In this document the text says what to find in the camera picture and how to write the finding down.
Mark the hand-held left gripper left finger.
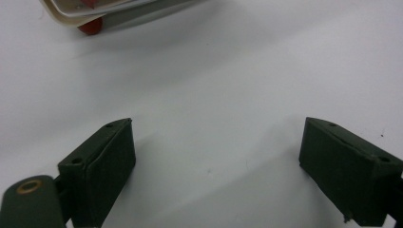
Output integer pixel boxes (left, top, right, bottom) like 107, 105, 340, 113
57, 118, 137, 228

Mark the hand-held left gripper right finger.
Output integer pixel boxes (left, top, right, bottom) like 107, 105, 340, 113
298, 116, 403, 228

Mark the white tray with red feet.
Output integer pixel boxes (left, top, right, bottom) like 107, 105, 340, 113
39, 0, 203, 36

